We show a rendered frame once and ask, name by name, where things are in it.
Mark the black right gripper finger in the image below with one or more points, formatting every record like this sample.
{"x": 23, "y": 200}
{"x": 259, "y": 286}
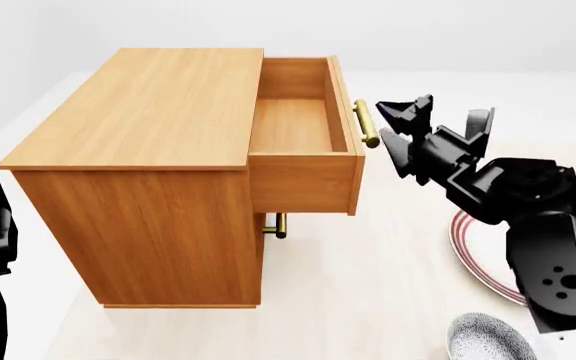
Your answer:
{"x": 410, "y": 112}
{"x": 398, "y": 150}

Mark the wooden drawer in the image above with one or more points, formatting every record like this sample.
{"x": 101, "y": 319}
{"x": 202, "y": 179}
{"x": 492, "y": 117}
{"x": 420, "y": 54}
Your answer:
{"x": 300, "y": 180}

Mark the black speckled white bowl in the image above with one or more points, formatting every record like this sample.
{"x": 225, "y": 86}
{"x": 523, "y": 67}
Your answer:
{"x": 488, "y": 339}

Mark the wooden cabinet body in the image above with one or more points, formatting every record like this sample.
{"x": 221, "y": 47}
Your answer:
{"x": 143, "y": 150}

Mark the white plate with red rings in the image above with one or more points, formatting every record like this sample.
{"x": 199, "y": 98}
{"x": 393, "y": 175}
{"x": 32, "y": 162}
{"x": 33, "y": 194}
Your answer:
{"x": 478, "y": 258}

